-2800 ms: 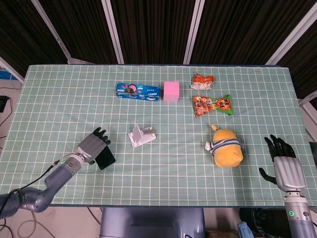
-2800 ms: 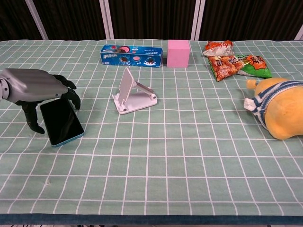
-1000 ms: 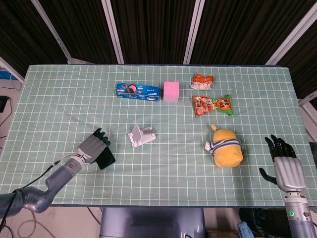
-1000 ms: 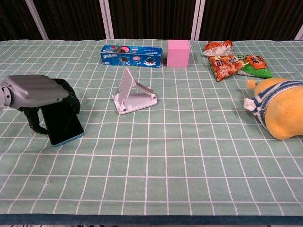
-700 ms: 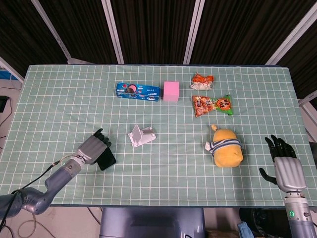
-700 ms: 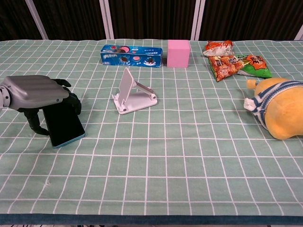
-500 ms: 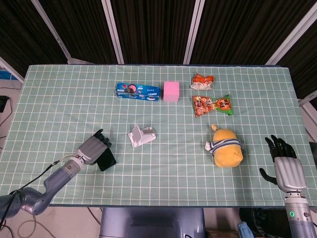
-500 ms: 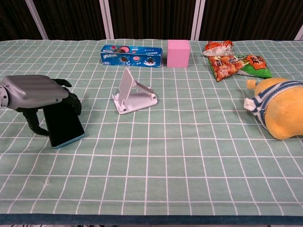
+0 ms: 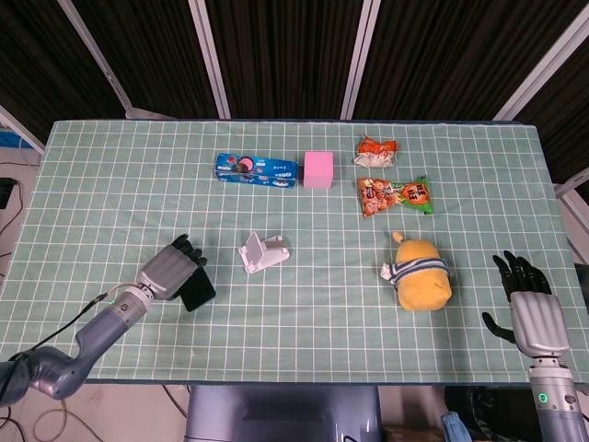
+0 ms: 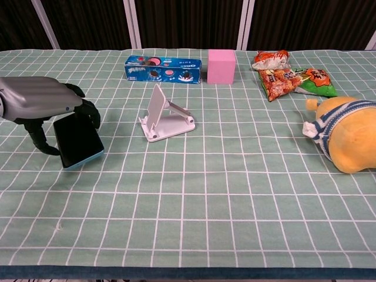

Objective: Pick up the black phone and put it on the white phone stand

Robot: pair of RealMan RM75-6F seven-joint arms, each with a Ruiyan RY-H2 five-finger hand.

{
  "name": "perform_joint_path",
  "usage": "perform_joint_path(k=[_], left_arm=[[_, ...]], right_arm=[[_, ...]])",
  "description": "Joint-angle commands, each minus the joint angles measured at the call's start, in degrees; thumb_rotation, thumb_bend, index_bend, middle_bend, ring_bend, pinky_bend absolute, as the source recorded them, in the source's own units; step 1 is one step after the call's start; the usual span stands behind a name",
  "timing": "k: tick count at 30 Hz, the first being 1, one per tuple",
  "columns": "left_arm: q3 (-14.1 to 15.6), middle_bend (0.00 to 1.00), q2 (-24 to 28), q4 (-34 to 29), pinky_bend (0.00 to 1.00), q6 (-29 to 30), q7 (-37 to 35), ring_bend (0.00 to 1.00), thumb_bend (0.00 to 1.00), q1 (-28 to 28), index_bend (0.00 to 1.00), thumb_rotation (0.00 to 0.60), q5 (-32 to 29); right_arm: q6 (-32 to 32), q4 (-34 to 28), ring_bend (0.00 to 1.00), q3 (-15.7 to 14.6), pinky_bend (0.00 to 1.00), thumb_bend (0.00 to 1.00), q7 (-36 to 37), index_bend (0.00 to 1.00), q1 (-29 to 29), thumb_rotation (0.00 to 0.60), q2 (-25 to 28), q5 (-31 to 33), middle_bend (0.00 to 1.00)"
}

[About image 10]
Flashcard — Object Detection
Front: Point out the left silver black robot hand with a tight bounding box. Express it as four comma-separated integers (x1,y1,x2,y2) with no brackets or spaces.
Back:
0,76,102,157

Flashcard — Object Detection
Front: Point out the black smartphone blue case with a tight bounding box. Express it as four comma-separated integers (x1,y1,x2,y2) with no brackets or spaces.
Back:
52,113,106,170

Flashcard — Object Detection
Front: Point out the white folding phone stand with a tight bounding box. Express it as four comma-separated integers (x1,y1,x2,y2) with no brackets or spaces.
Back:
138,83,196,144

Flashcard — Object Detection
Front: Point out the blue Oreo cookie box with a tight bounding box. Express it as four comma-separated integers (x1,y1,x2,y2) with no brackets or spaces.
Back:
124,55,203,85

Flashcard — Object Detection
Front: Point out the pink foam cube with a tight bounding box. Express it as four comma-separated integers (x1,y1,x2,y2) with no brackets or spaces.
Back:
207,49,237,85

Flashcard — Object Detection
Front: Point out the green checked tablecloth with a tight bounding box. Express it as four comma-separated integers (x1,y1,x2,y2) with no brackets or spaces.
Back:
0,48,376,270

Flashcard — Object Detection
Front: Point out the orange and white snack bag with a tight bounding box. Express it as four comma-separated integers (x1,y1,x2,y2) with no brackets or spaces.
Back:
252,49,291,72

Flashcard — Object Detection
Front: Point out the orange and green snack bag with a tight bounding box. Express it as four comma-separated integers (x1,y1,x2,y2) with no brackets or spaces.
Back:
258,67,338,103

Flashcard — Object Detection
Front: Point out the yellow plush toy striped scarf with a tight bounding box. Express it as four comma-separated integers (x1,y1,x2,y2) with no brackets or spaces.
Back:
302,96,376,174

